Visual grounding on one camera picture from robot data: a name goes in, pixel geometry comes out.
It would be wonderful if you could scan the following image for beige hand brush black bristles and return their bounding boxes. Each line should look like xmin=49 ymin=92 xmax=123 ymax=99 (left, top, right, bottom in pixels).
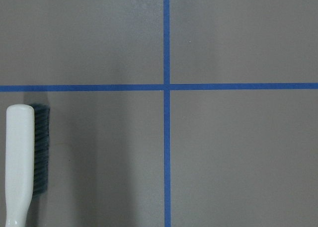
xmin=5 ymin=103 xmax=50 ymax=227

